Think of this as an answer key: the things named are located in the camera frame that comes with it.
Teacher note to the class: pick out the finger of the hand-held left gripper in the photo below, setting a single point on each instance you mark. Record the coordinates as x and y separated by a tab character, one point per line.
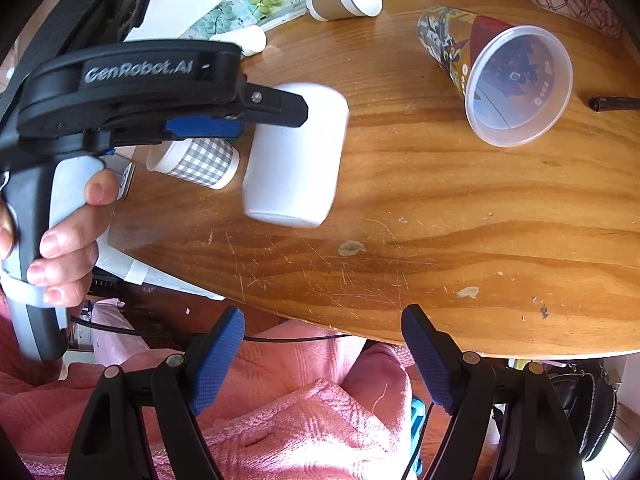
277	105
205	127

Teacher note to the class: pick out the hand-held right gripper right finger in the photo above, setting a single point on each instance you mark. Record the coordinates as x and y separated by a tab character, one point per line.
430	360

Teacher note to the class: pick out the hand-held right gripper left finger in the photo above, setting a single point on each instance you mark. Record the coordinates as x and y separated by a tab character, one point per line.
220	355

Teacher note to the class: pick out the plain white cup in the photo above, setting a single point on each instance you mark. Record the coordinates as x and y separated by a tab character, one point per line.
295	175

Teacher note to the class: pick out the grey checked paper cup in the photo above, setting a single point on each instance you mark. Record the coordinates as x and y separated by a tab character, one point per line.
202	165

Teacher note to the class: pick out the small white cup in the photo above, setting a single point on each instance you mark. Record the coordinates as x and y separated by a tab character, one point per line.
247	40

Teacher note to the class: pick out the printed clear plastic cup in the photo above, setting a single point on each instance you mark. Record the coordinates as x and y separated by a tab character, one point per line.
510	85

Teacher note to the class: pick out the person's left hand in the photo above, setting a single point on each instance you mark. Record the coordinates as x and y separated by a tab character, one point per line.
70	250

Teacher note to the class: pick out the pink blanket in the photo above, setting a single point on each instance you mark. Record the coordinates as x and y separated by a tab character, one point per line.
300	410

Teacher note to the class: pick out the white paper sheet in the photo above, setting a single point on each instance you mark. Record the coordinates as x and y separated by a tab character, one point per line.
150	272

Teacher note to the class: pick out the black pen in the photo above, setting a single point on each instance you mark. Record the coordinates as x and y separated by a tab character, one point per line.
615	103

